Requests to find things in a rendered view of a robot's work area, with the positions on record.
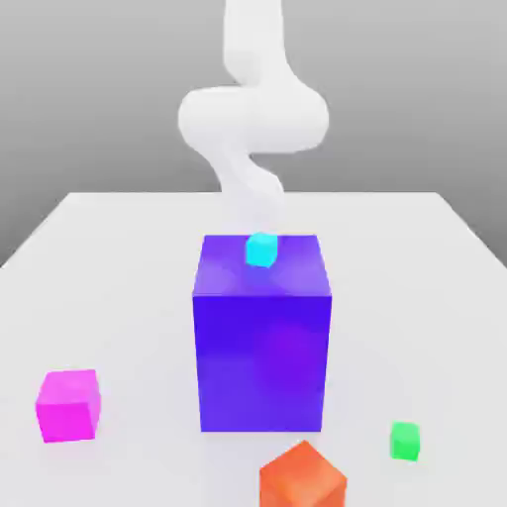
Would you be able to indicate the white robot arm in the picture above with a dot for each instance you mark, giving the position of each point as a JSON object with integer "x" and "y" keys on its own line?
{"x": 253, "y": 119}

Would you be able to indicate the small cyan cube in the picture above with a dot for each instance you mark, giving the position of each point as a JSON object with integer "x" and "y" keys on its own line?
{"x": 260, "y": 250}

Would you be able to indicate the small green cube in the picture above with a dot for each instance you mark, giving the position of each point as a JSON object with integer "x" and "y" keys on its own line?
{"x": 404, "y": 441}

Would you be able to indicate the large purple box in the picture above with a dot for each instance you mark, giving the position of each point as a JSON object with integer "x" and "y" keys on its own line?
{"x": 261, "y": 356}

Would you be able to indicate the large orange box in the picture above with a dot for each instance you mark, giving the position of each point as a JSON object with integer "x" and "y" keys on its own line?
{"x": 303, "y": 479}

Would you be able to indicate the large magenta box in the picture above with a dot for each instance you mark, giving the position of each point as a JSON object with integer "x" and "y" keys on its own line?
{"x": 67, "y": 408}

